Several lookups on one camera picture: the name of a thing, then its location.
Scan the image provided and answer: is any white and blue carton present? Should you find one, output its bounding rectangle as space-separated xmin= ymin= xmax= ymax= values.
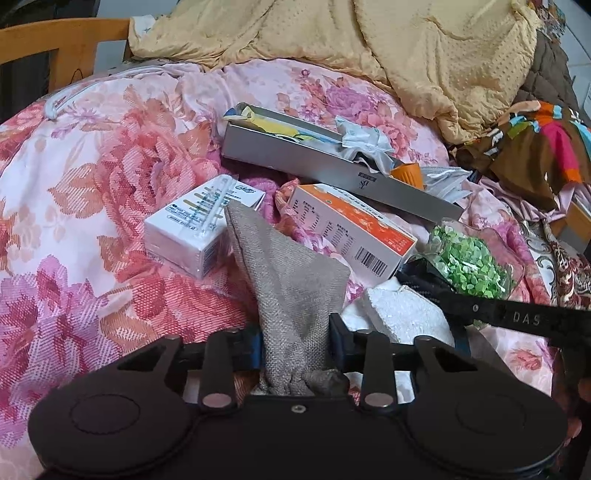
xmin=144 ymin=174 xmax=266 ymax=280

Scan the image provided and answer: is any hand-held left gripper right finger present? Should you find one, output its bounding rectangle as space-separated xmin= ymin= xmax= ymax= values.
xmin=329 ymin=314 xmax=478 ymax=414

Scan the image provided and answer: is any brown multicoloured cloth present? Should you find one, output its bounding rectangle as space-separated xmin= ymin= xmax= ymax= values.
xmin=455 ymin=99 xmax=591 ymax=213

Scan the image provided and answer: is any black strap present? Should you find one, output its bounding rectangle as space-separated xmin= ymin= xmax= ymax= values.
xmin=396 ymin=258 xmax=444 ymax=296

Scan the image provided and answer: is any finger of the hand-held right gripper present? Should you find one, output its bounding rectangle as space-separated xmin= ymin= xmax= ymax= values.
xmin=434 ymin=286 xmax=481 ymax=325
xmin=452 ymin=329 xmax=472 ymax=358

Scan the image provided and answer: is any grey woven cloth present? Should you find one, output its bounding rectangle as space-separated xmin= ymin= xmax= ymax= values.
xmin=224 ymin=200 xmax=352 ymax=398

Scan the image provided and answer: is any wooden box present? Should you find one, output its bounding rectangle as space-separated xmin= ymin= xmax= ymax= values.
xmin=551 ymin=198 xmax=591 ymax=254

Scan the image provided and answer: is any crumpled white wrapper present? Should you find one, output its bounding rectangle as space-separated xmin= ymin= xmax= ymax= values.
xmin=335 ymin=115 xmax=395 ymax=162

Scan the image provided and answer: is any white brocade fabric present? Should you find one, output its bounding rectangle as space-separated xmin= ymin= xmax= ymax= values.
xmin=519 ymin=217 xmax=591 ymax=315

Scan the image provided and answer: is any pale pink cloth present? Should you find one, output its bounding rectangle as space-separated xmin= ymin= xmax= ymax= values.
xmin=475 ymin=175 xmax=578 ymax=222

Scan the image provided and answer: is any orange and white carton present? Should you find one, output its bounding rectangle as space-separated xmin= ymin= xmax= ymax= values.
xmin=286 ymin=183 xmax=419 ymax=279

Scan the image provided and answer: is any long grey cardboard box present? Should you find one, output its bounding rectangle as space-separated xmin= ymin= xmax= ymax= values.
xmin=222 ymin=104 xmax=466 ymax=221

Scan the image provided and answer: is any green dotted plastic bag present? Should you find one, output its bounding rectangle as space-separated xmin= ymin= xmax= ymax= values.
xmin=416 ymin=218 xmax=525 ymax=301

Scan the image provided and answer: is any brown quilted cloth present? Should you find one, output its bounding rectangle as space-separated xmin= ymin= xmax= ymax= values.
xmin=512 ymin=28 xmax=578 ymax=112

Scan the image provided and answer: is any white cord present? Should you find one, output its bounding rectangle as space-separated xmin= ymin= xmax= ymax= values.
xmin=44 ymin=65 xmax=181 ymax=121

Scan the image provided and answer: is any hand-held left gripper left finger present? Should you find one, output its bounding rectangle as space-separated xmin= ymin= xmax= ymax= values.
xmin=117 ymin=323 xmax=264 ymax=414

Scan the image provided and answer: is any tan quilt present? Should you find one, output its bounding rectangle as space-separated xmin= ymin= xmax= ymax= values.
xmin=128 ymin=0 xmax=546 ymax=144

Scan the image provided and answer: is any yellow packet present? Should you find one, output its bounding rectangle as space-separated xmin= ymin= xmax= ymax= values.
xmin=235 ymin=105 xmax=342 ymax=144

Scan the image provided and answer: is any pink floral blanket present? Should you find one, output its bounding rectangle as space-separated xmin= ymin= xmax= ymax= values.
xmin=0 ymin=60 xmax=559 ymax=462

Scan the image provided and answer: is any white foam piece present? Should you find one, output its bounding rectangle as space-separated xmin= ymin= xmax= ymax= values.
xmin=342 ymin=284 xmax=455 ymax=347

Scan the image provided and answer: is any grey and white pouch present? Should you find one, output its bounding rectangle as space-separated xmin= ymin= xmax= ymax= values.
xmin=421 ymin=166 xmax=474 ymax=204

